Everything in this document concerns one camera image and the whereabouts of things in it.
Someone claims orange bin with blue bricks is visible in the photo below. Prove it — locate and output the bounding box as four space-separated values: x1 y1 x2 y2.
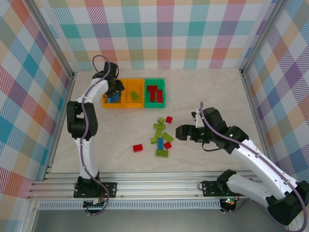
101 79 126 109

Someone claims orange bin with green bricks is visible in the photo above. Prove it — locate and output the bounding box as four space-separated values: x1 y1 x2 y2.
122 78 146 108

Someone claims green plastic bin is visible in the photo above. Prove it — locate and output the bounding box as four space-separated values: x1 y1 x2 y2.
144 77 168 109

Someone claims left green circuit board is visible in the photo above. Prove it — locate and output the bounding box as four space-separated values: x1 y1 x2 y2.
83 197 108 209

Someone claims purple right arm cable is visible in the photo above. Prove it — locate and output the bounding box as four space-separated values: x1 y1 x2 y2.
199 101 309 232

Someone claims thin black gripper cable loop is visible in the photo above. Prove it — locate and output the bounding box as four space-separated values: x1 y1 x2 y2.
202 141 219 152

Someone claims right aluminium side rail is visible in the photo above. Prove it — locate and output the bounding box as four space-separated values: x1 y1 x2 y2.
239 69 281 178

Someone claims aluminium side rail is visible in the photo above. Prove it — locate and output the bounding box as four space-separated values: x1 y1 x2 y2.
239 69 281 178
43 71 78 181

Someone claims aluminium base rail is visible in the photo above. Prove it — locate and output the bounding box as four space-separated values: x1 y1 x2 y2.
26 170 294 200

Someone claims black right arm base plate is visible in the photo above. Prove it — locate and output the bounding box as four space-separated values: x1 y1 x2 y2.
199 180 247 197

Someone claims left aluminium side rail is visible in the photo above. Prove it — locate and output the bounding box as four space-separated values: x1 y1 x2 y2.
43 71 78 181

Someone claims left aluminium corner post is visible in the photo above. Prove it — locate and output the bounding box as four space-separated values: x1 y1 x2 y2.
28 0 78 82

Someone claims aluminium corner post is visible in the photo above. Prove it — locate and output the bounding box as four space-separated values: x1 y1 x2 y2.
239 0 289 75
28 0 78 82

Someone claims slotted grey cable duct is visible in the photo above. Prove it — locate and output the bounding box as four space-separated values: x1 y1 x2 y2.
38 202 222 210

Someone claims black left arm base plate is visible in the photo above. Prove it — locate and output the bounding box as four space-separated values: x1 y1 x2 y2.
73 181 118 198

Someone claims right aluminium corner post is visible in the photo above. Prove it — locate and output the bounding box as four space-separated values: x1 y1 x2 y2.
239 0 289 75

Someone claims left lower aluminium post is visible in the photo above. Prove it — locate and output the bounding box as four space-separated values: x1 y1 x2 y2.
23 200 41 232

